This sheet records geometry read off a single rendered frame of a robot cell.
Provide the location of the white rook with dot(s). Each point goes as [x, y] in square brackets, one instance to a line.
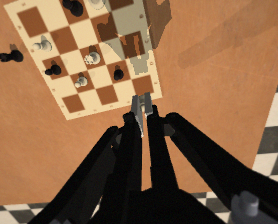
[92, 58]

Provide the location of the wooden chessboard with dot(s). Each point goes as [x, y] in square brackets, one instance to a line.
[118, 32]

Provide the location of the white pawn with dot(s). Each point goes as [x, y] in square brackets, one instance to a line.
[44, 45]
[142, 105]
[82, 81]

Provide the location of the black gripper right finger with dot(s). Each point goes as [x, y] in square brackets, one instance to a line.
[251, 196]

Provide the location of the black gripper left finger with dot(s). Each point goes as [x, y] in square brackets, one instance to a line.
[106, 171]

